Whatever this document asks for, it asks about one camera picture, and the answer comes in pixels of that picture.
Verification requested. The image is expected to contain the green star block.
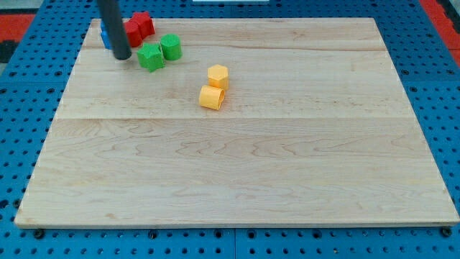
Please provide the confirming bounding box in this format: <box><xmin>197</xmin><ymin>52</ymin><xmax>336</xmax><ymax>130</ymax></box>
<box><xmin>137</xmin><ymin>43</ymin><xmax>165</xmax><ymax>72</ymax></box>

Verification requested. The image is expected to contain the red star block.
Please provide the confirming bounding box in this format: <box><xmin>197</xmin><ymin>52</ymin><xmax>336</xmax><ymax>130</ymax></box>
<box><xmin>130</xmin><ymin>12</ymin><xmax>155</xmax><ymax>39</ymax></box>

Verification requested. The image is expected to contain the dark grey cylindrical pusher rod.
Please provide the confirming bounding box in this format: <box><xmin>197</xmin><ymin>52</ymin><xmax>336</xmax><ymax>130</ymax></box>
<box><xmin>96</xmin><ymin>0</ymin><xmax>132</xmax><ymax>60</ymax></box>

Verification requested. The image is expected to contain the blue block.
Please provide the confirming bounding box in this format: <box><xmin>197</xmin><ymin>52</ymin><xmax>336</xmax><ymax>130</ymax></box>
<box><xmin>100</xmin><ymin>21</ymin><xmax>111</xmax><ymax>50</ymax></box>

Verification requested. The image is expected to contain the yellow cylinder block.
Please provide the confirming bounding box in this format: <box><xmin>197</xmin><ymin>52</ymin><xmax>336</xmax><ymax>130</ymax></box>
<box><xmin>198</xmin><ymin>86</ymin><xmax>225</xmax><ymax>110</ymax></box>

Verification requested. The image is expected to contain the green cylinder block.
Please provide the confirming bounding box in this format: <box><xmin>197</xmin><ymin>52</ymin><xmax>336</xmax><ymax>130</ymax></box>
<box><xmin>160</xmin><ymin>34</ymin><xmax>183</xmax><ymax>60</ymax></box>

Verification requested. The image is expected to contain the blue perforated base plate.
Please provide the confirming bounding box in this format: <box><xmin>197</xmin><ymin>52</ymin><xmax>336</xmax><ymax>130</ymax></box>
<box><xmin>1</xmin><ymin>1</ymin><xmax>459</xmax><ymax>258</ymax></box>

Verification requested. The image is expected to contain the yellow hexagon block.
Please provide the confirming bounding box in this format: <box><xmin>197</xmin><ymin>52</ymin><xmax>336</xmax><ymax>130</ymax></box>
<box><xmin>208</xmin><ymin>64</ymin><xmax>229</xmax><ymax>91</ymax></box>

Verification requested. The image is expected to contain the light wooden board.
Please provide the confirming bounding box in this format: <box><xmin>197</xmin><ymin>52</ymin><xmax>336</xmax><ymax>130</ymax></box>
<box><xmin>15</xmin><ymin>18</ymin><xmax>459</xmax><ymax>229</ymax></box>

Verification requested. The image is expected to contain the red circle block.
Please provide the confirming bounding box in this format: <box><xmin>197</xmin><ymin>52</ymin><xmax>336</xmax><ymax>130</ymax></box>
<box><xmin>124</xmin><ymin>20</ymin><xmax>143</xmax><ymax>47</ymax></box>

